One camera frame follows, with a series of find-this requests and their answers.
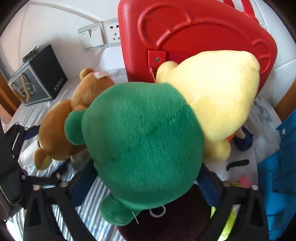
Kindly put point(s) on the white duck plush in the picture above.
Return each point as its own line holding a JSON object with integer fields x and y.
{"x": 220, "y": 169}

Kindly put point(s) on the black gift bag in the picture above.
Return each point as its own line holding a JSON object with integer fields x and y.
{"x": 39, "y": 79}

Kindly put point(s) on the white wall socket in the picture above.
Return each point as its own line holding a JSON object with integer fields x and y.
{"x": 111, "y": 28}

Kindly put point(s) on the white paper roll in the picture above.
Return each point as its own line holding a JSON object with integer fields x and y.
{"x": 26, "y": 157}

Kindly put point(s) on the green wet wipes pack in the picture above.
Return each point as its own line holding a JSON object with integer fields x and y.
{"x": 229, "y": 223}

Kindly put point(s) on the green yellow plush toy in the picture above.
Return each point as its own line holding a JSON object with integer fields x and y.
{"x": 148, "y": 140}

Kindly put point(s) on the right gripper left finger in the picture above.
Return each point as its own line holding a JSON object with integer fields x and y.
{"x": 40, "y": 220}

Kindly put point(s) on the red plastic suitcase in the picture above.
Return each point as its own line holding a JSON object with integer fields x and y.
{"x": 152, "y": 32}

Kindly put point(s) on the maroon fabric hat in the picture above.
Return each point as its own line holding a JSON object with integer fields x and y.
{"x": 183, "y": 219}

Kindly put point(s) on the pink wipes pack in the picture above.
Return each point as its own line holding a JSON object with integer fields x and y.
{"x": 244, "y": 182}

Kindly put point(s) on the blue plastic crate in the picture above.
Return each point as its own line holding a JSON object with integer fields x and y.
{"x": 276, "y": 175}

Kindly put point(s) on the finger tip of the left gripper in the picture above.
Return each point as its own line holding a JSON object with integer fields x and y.
{"x": 54, "y": 179}

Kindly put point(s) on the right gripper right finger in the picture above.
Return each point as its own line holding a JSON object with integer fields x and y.
{"x": 244, "y": 204}

